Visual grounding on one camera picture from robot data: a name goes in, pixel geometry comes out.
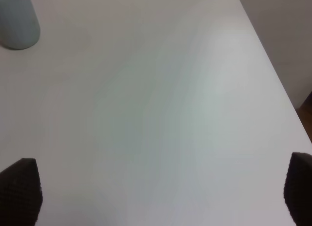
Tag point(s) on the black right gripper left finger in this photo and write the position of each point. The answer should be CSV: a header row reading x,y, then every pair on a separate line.
x,y
20,193

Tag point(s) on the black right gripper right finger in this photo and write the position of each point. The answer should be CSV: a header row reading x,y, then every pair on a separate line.
x,y
298,188

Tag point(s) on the teal green plastic cup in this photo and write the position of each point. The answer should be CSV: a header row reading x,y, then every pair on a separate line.
x,y
19,25

